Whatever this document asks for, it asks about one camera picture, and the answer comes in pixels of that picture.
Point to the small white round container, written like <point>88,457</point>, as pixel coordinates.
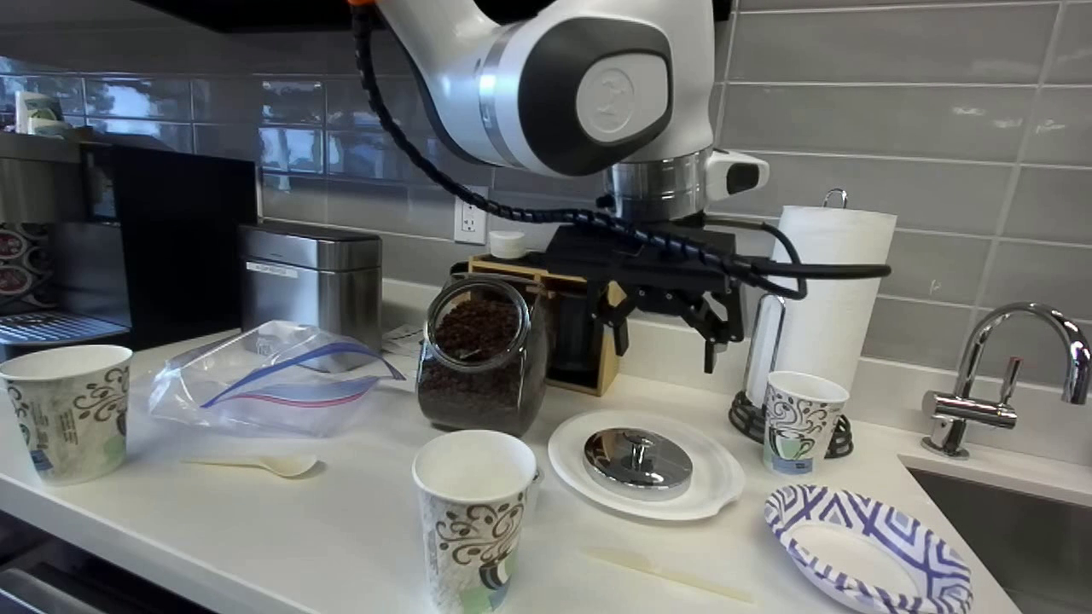
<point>514,242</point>

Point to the silver jar lid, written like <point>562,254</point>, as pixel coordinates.
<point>636,457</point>

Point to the patterned paper cup right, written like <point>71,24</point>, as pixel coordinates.
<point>799,417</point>

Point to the white plastic spoon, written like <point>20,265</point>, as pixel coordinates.
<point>289,470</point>

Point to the stainless steel bin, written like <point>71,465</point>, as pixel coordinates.
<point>325,279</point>

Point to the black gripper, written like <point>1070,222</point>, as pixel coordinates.
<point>657,274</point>

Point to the black coffee machine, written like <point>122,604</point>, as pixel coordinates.
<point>118,242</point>

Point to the patterned paper cup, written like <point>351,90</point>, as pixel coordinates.
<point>71,406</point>
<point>799,417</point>
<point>471,500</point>

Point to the patterned paper cup front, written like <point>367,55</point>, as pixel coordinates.
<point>471,500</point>

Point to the sink basin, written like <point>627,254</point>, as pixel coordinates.
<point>1036,547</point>

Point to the white paper towel roll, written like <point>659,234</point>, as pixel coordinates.
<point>838,307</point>

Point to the patterned paper cup left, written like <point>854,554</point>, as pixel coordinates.
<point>71,406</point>

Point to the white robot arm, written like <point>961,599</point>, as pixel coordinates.
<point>595,85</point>

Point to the white wall outlet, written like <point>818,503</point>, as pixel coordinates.
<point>469,222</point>

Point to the glass jar of coffee beans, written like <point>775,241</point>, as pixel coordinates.
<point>482,357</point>

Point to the wooden pod organizer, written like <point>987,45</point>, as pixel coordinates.
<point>582,354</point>

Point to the white plate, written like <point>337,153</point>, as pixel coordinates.
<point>718,475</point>

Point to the clear zip plastic bag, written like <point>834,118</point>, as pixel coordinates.
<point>271,381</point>

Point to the blue patterned paper plate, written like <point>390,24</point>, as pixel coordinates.
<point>868,554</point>

